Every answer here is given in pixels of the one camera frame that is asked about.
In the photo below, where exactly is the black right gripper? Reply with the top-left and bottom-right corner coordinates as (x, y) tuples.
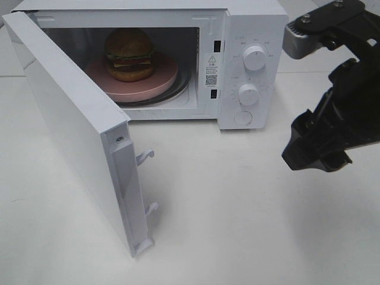
(281, 10), (379, 172)

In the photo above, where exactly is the round white door button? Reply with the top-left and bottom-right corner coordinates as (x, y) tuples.
(234, 111), (253, 126)

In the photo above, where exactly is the pink round plate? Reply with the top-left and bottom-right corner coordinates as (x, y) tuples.
(85, 52), (179, 103)

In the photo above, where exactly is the toy burger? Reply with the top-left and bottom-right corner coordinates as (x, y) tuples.
(104, 28), (154, 83)

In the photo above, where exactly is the white microwave door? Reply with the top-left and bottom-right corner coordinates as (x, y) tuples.
(4, 12), (158, 257)

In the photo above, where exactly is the lower white microwave knob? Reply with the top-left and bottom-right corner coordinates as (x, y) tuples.
(237, 84), (259, 106)

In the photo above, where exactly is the white microwave knob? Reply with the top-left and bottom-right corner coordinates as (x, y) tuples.
(243, 44), (267, 71)
(237, 84), (259, 106)

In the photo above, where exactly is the upper white microwave knob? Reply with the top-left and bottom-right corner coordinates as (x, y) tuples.
(243, 44), (267, 71)

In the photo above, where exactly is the white microwave oven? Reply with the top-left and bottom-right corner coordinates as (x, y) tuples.
(10, 1), (288, 129)

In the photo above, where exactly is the white warning label sticker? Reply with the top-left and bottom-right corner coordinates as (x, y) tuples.
(204, 53), (221, 87)

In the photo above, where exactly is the glass microwave turntable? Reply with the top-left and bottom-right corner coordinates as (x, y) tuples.
(116, 68), (191, 107)

